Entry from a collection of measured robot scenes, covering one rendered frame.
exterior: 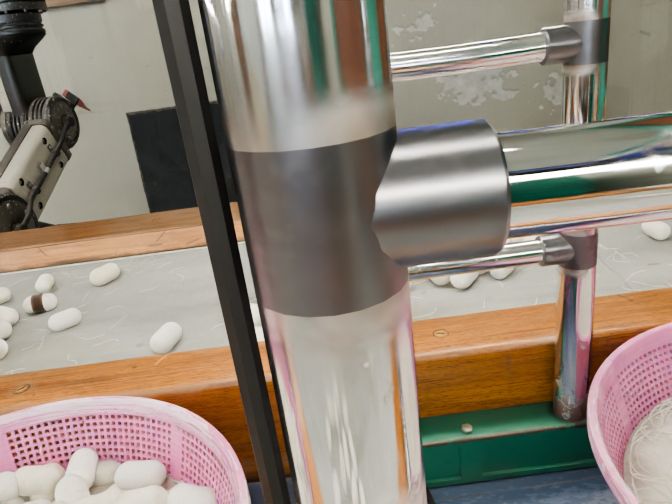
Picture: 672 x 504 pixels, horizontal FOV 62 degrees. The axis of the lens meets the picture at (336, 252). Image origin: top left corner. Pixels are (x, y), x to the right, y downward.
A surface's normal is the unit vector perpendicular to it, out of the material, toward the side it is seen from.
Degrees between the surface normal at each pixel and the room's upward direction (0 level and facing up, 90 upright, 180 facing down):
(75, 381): 0
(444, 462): 90
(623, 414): 72
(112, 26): 90
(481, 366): 90
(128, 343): 0
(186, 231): 45
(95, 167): 90
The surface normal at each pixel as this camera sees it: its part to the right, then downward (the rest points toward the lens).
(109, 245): -0.05, -0.39
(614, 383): 0.67, -0.13
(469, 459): 0.05, 0.36
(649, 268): -0.12, -0.92
